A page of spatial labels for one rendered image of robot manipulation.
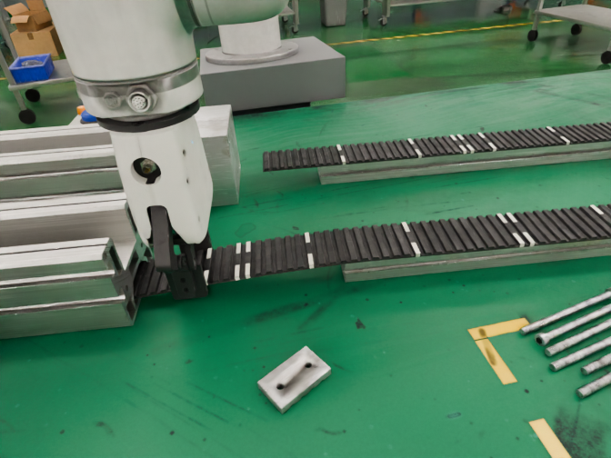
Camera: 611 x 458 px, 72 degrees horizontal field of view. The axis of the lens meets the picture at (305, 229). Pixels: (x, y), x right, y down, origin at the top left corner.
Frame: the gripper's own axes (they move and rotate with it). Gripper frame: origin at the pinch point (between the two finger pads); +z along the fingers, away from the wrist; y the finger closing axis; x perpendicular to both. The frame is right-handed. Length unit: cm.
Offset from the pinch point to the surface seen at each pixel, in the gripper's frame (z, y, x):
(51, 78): 54, 273, 138
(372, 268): 2.0, -1.4, -17.5
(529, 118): 3, 32, -52
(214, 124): -6.5, 17.6, -2.0
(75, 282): -3.1, -5.0, 8.2
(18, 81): 53, 267, 156
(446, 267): 2.3, -2.0, -24.8
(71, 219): -4.6, 2.2, 10.4
